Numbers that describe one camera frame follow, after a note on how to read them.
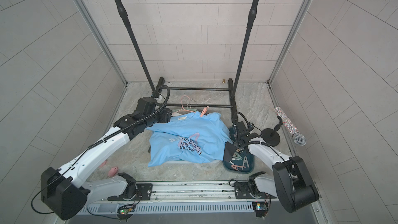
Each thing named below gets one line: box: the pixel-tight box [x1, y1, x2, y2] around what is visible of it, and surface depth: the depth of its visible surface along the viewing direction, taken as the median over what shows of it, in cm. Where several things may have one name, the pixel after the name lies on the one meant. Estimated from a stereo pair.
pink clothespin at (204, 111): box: [200, 105, 210, 118], surface depth 86 cm
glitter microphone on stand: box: [260, 106, 307, 147], surface depth 71 cm
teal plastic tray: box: [222, 127, 255, 174], surface depth 80 cm
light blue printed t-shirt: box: [146, 111, 234, 167], surface depth 77 cm
